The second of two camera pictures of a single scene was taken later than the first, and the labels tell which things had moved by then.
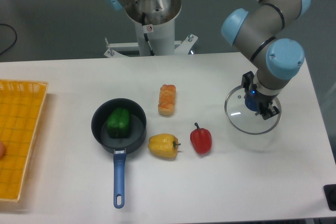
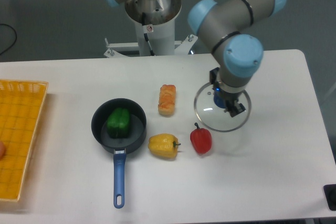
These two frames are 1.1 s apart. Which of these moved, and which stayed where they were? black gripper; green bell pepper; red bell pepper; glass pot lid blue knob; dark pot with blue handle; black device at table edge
Moved: black gripper; glass pot lid blue knob
Stayed: dark pot with blue handle; black device at table edge; red bell pepper; green bell pepper
